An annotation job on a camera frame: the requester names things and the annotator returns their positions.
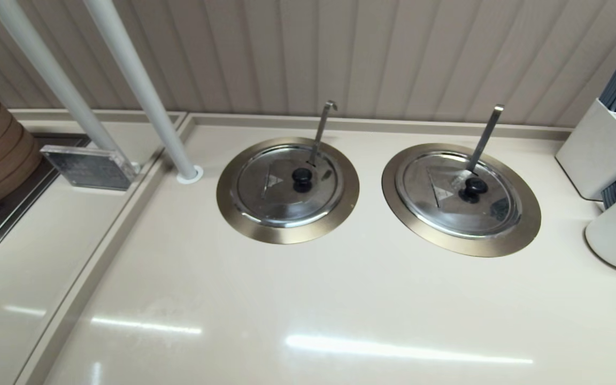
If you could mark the steel pot lid black knob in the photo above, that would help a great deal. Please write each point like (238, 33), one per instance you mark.
(265, 203)
(447, 219)

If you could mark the white metal pole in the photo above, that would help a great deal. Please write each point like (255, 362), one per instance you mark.
(137, 80)
(46, 69)

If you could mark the clear acrylic sign block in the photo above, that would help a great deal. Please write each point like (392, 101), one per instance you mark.
(89, 168)

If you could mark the white cutlery holder box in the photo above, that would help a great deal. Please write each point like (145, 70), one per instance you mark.
(591, 149)

